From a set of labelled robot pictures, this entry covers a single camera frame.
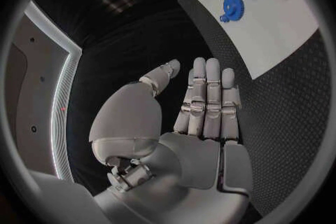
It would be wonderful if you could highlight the white task board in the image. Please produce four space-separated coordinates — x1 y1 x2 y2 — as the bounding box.
189 0 321 80

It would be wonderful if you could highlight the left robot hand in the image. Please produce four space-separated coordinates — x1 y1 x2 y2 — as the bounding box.
88 57 254 224

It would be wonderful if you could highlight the blue gear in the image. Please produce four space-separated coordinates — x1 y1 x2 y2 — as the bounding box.
222 0 246 22

